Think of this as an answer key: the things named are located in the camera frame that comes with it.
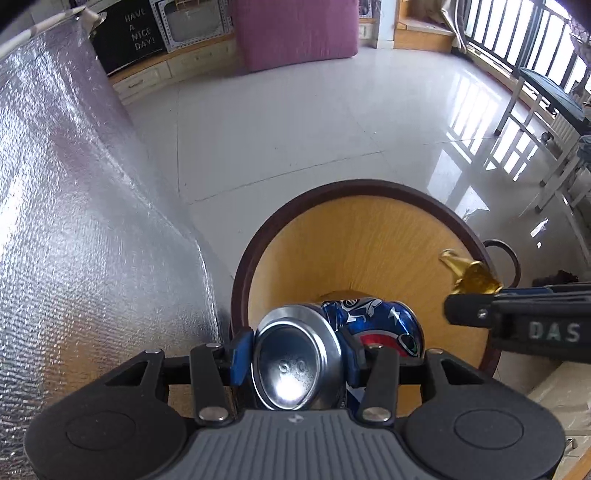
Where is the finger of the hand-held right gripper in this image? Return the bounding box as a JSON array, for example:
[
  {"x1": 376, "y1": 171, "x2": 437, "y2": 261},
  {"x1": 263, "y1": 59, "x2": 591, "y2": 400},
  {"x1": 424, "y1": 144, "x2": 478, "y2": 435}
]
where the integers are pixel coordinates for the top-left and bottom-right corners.
[{"x1": 444, "y1": 292, "x2": 497, "y2": 329}]

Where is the silver foil insulation sheet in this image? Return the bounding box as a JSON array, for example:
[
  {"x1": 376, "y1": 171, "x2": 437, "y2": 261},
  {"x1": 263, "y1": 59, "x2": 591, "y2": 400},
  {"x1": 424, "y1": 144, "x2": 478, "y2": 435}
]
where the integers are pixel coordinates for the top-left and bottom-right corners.
[{"x1": 0, "y1": 7, "x2": 232, "y2": 480}]

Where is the gold foil wrapper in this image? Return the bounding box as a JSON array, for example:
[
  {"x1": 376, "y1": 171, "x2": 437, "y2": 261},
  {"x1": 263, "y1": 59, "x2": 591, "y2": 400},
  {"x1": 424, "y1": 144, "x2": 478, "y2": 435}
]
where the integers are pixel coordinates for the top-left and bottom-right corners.
[{"x1": 438, "y1": 248, "x2": 503, "y2": 296}]

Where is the dark metal ring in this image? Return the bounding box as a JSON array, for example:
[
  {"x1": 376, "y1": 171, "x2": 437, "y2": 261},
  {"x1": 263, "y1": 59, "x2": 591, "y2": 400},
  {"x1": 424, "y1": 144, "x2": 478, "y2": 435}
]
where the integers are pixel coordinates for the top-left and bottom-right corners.
[{"x1": 482, "y1": 239, "x2": 521, "y2": 291}]

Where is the white chair dark seat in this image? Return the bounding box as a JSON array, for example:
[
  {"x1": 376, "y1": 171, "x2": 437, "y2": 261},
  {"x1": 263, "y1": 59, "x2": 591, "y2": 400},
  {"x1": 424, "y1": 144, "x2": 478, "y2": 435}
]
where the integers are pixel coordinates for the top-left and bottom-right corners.
[{"x1": 494, "y1": 67, "x2": 591, "y2": 139}]

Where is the black window railing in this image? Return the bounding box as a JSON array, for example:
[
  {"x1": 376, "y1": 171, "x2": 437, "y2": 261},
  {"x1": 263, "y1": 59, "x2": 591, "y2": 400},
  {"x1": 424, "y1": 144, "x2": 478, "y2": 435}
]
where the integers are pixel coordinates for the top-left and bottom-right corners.
[{"x1": 462, "y1": 0, "x2": 591, "y2": 100}]

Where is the black sign board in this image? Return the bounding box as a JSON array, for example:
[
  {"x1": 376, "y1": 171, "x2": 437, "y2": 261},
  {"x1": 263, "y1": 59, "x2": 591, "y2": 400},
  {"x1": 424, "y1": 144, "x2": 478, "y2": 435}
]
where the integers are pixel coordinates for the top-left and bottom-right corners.
[{"x1": 90, "y1": 4, "x2": 167, "y2": 75}]

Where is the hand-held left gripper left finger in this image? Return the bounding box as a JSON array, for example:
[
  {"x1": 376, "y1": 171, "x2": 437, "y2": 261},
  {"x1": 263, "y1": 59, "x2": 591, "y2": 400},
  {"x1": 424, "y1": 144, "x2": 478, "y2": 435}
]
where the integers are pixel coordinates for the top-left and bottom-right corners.
[{"x1": 104, "y1": 329, "x2": 256, "y2": 428}]

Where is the dark cloth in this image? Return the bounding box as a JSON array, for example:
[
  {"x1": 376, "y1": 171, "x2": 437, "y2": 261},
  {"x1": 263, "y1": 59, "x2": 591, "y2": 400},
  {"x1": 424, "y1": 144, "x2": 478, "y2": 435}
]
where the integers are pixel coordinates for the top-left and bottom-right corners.
[{"x1": 533, "y1": 270, "x2": 579, "y2": 289}]

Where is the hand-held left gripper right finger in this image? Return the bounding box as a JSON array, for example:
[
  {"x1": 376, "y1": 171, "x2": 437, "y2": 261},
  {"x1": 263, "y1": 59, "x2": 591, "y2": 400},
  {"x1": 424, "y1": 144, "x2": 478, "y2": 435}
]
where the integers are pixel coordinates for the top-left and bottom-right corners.
[{"x1": 339, "y1": 332, "x2": 490, "y2": 424}]

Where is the white chair with jeans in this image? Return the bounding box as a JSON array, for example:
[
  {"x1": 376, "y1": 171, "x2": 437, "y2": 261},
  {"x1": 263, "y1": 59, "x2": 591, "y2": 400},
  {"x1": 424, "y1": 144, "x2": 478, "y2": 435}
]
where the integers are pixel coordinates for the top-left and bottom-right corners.
[{"x1": 536, "y1": 134, "x2": 591, "y2": 214}]

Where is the white radiator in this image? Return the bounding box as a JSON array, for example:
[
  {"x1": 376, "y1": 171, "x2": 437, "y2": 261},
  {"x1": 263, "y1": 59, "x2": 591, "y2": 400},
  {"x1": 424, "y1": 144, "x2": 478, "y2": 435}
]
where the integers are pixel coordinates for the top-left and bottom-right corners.
[{"x1": 551, "y1": 113, "x2": 580, "y2": 149}]

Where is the white cabinet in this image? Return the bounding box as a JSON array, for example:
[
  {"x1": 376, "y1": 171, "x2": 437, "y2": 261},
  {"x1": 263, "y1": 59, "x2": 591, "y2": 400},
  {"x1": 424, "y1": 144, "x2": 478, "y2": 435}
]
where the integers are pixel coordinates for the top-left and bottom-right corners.
[{"x1": 359, "y1": 0, "x2": 398, "y2": 49}]

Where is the low wooden drawer cabinet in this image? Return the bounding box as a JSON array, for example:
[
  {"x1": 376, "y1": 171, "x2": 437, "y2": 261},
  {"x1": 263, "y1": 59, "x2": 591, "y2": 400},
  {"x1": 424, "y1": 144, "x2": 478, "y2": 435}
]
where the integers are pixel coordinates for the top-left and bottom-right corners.
[{"x1": 110, "y1": 28, "x2": 243, "y2": 106}]

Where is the wooden step platform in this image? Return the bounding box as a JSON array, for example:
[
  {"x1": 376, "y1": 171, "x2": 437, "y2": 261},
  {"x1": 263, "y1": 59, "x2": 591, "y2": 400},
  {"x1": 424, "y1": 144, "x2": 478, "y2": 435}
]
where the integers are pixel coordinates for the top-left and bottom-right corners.
[{"x1": 394, "y1": 0, "x2": 455, "y2": 51}]

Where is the white pegboard crate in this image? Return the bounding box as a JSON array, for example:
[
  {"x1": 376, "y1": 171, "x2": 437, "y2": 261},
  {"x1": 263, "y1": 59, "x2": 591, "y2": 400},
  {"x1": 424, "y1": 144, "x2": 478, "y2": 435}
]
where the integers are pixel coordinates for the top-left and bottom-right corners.
[{"x1": 152, "y1": 0, "x2": 234, "y2": 49}]

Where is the blue soda can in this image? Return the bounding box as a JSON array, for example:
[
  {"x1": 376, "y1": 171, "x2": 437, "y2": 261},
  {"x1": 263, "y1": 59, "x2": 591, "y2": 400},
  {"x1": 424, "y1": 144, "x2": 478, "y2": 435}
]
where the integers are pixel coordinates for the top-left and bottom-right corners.
[{"x1": 252, "y1": 299, "x2": 424, "y2": 412}]

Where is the light wooden board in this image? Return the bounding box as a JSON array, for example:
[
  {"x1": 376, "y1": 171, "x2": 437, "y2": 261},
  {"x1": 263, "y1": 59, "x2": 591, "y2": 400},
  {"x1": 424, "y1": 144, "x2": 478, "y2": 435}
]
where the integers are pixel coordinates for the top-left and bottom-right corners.
[{"x1": 526, "y1": 362, "x2": 591, "y2": 462}]

